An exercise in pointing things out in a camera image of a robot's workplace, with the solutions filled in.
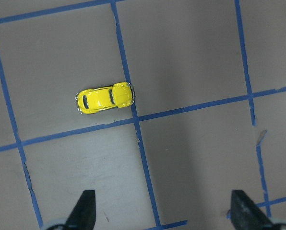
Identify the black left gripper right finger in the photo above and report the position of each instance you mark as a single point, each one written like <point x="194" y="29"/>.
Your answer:
<point x="245" y="215"/>

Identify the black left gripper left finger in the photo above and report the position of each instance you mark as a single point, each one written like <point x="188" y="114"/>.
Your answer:
<point x="82" y="216"/>

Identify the yellow beetle toy car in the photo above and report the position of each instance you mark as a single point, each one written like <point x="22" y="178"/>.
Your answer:
<point x="91" y="101"/>

